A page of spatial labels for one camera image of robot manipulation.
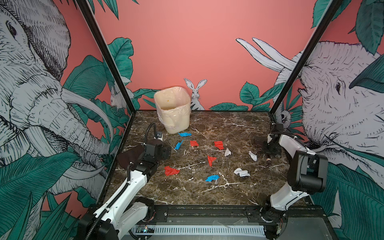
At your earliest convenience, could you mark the white paper scrap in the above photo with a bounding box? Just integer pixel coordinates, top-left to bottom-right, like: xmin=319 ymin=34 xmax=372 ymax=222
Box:
xmin=234 ymin=168 xmax=251 ymax=178
xmin=224 ymin=148 xmax=232 ymax=157
xmin=249 ymin=151 xmax=258 ymax=162

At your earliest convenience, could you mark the dark brown dustpan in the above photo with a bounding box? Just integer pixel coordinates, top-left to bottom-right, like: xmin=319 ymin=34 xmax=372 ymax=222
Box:
xmin=117 ymin=145 xmax=144 ymax=169

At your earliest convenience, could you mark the red paper scrap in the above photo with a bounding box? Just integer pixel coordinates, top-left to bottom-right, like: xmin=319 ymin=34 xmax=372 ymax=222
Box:
xmin=164 ymin=166 xmax=180 ymax=176
xmin=214 ymin=141 xmax=224 ymax=151
xmin=190 ymin=141 xmax=199 ymax=147
xmin=207 ymin=156 xmax=217 ymax=167

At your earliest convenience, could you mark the blue paper scrap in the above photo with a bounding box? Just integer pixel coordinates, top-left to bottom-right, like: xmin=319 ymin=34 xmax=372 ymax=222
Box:
xmin=178 ymin=133 xmax=192 ymax=137
xmin=205 ymin=175 xmax=220 ymax=183
xmin=175 ymin=141 xmax=184 ymax=150

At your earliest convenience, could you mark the brown hand brush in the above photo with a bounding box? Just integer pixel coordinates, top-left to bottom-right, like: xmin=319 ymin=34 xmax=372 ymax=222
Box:
xmin=254 ymin=136 xmax=272 ymax=167

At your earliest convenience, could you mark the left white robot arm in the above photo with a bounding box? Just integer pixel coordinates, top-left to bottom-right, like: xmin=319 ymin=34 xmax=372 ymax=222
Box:
xmin=75 ymin=139 xmax=172 ymax=240

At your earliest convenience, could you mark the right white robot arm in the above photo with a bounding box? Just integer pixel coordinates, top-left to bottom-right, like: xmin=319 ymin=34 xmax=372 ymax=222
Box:
xmin=260 ymin=132 xmax=328 ymax=223

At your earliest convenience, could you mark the cream bin with plastic liner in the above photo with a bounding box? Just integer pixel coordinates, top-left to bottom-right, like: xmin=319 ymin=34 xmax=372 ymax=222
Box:
xmin=154 ymin=87 xmax=191 ymax=134

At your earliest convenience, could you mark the black front mounting rail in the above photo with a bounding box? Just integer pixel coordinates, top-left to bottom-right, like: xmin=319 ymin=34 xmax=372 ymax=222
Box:
xmin=149 ymin=205 xmax=327 ymax=225

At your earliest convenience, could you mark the white slotted cable duct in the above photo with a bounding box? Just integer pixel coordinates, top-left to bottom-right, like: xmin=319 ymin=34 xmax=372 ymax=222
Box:
xmin=131 ymin=225 xmax=266 ymax=237

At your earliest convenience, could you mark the right black frame post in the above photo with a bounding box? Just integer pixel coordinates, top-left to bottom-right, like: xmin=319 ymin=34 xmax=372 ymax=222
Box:
xmin=269 ymin=0 xmax=343 ymax=116

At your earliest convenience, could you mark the black frame post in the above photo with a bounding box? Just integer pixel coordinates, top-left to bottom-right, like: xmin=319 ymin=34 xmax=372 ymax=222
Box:
xmin=76 ymin=0 xmax=136 ymax=114
xmin=269 ymin=0 xmax=343 ymax=116

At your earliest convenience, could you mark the left black frame post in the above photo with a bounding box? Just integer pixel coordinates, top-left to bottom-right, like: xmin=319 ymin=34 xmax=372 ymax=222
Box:
xmin=76 ymin=0 xmax=136 ymax=114

